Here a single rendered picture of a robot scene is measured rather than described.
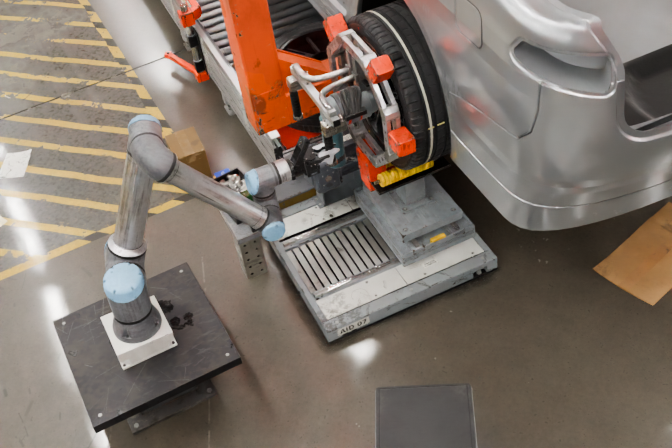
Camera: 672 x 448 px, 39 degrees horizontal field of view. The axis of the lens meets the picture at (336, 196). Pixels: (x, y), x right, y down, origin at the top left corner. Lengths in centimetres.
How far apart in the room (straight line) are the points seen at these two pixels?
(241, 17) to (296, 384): 152
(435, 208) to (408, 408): 114
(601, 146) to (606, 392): 120
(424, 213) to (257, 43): 104
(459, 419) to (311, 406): 74
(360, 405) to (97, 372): 104
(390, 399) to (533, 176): 95
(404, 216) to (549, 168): 124
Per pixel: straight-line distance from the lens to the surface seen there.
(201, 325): 387
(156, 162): 331
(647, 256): 439
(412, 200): 426
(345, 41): 373
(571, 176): 314
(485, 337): 405
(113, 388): 379
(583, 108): 296
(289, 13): 561
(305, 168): 366
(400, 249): 420
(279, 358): 407
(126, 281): 363
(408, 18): 371
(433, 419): 341
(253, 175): 359
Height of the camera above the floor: 318
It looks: 43 degrees down
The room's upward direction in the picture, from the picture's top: 9 degrees counter-clockwise
